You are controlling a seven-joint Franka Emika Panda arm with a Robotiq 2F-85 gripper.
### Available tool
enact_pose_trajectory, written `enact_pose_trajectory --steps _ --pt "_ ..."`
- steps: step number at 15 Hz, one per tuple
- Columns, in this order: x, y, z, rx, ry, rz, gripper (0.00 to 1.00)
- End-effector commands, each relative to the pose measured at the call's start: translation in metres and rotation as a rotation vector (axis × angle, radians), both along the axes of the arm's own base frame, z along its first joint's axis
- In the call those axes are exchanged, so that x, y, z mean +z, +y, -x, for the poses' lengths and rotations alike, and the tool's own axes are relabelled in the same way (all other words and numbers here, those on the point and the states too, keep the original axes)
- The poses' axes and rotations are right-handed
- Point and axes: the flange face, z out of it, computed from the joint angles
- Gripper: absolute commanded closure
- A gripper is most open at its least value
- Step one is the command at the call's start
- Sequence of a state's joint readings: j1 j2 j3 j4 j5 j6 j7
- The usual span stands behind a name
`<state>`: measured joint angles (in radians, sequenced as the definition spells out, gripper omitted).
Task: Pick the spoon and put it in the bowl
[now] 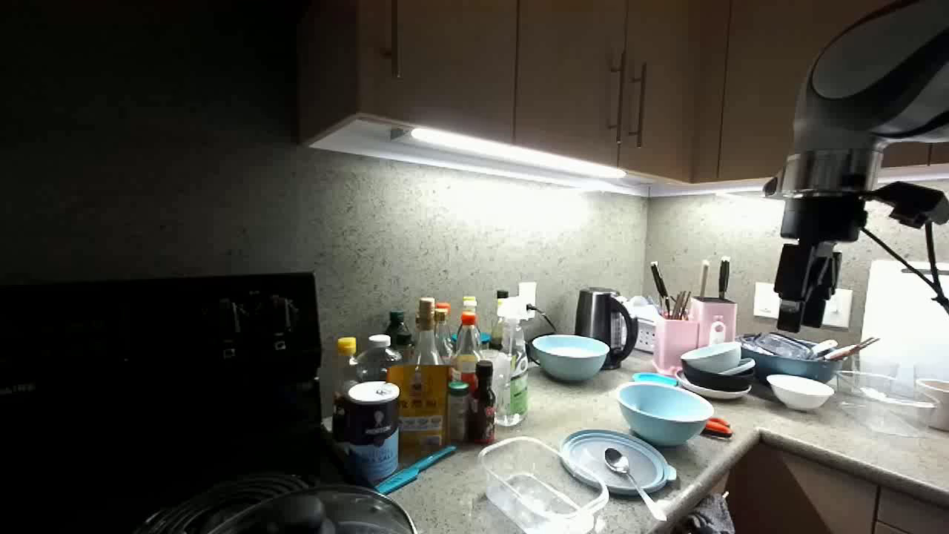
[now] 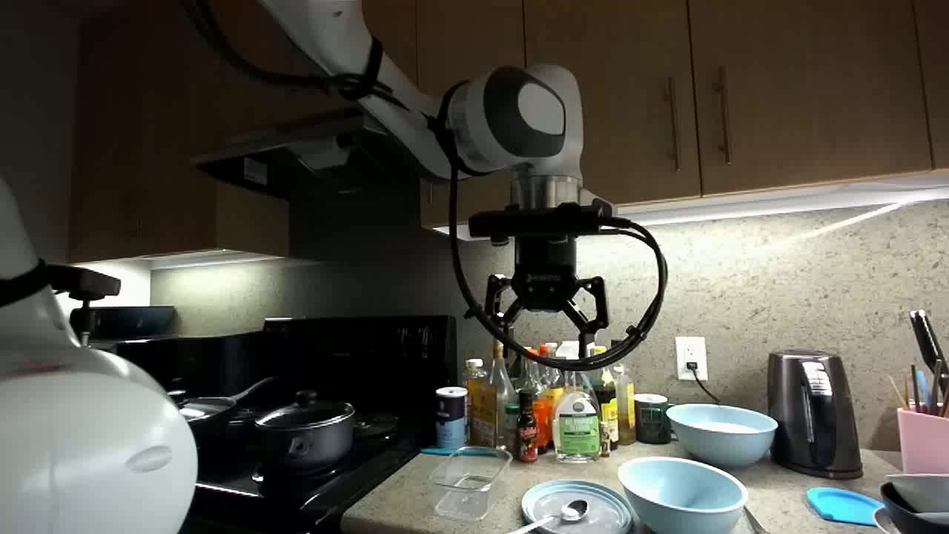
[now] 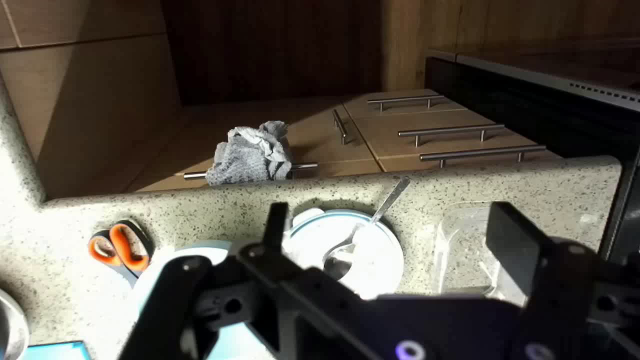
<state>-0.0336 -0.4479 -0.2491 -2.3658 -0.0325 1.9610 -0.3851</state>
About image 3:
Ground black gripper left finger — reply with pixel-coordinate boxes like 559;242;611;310
261;202;287;255

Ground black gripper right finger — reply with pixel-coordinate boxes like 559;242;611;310
485;202;554;295

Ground silver metal spoon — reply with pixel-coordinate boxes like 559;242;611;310
321;177;409;271

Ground clear plastic container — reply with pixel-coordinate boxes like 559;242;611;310
433;203;526;305

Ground crumpled grey dish towel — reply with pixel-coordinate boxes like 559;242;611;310
205;119;292;186

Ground light blue round lid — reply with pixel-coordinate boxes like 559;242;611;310
281;208;403;300

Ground black oven range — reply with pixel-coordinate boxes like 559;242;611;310
424;58;640;262

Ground orange handled scissors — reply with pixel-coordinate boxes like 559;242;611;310
87;218;153;278

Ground wooden cabinet drawers with handles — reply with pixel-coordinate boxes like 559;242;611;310
129;90;558;191

